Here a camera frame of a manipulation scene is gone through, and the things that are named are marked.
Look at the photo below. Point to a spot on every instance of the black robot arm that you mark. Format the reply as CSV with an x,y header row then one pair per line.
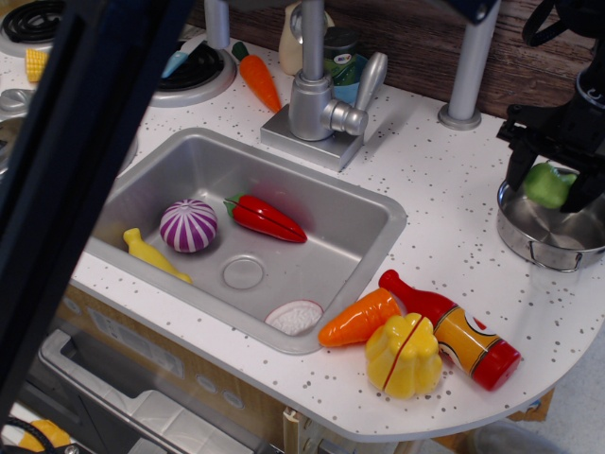
x,y
81,132

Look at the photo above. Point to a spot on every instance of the green toy can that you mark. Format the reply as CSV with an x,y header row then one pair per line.
x,y
339,54

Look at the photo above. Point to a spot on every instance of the grey stove knob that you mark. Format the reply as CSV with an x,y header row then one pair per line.
x,y
14,103

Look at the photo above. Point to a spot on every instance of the yellow object with black cable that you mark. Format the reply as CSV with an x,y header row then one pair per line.
x,y
41,436

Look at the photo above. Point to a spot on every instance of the grey post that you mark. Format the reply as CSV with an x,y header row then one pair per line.
x,y
216,13
461,112

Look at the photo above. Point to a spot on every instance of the silver toy sink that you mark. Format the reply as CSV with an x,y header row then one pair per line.
x,y
243,275

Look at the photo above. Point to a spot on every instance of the yellow toy bell pepper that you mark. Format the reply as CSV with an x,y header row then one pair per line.
x,y
403,357

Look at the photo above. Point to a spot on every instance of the blue handled toy knife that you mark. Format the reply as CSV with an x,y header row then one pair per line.
x,y
180,56

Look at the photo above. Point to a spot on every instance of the white onion half slice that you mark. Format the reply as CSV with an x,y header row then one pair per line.
x,y
295,318

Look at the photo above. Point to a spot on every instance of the red toy chili pepper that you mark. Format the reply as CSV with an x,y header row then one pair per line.
x,y
257,215

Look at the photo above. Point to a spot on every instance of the steel pot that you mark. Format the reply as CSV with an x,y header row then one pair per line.
x,y
549,238

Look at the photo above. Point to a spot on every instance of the yellow toy bottle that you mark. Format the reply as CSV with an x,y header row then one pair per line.
x,y
138,248

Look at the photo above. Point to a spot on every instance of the cream toy bottle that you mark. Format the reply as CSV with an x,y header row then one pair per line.
x,y
289,47

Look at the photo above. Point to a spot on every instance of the grey post left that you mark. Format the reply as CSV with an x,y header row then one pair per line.
x,y
216,13

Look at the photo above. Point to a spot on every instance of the orange toy carrot with top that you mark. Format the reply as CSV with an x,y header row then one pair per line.
x,y
257,76

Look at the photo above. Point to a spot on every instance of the back left stove burner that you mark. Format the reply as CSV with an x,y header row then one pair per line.
x,y
33,25

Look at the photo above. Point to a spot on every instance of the orange toy carrot half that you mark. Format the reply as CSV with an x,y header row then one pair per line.
x,y
357,322

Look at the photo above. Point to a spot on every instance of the purple striped toy onion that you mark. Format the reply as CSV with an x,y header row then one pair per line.
x,y
188,226

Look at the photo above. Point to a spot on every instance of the red ketchup toy bottle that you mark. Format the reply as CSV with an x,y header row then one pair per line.
x,y
481,354

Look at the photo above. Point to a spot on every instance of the grey post right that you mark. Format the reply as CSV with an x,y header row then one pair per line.
x,y
461,112

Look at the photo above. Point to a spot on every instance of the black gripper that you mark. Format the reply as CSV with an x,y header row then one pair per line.
x,y
571,134

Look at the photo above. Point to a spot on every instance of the green toy broccoli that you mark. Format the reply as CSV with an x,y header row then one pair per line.
x,y
548,186

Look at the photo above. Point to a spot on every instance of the back right stove burner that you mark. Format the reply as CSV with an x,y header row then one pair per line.
x,y
205,74

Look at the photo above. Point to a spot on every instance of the oven door handle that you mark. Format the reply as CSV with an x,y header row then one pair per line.
x,y
150,414

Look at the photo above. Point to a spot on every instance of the silver toy faucet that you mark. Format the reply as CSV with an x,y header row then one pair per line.
x,y
315,125

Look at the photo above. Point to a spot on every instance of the yellow toy corn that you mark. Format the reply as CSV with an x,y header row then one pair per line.
x,y
35,61

